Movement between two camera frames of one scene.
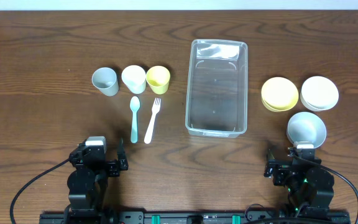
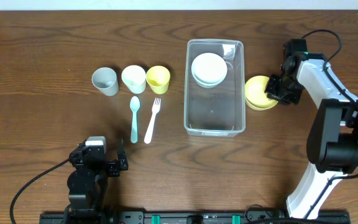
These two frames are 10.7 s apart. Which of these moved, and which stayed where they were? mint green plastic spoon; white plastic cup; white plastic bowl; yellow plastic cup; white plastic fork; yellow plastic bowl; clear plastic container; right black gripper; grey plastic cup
Moved: white plastic bowl; yellow plastic bowl; right black gripper
Stayed: mint green plastic spoon; clear plastic container; yellow plastic cup; grey plastic cup; white plastic fork; white plastic cup
